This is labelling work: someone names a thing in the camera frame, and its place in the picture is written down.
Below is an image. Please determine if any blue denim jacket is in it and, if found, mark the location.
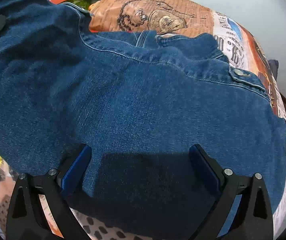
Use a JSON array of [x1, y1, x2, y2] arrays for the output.
[[0, 0, 286, 240]]

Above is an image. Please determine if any newspaper print bed sheet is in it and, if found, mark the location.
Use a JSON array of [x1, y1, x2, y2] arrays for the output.
[[0, 0, 286, 240]]

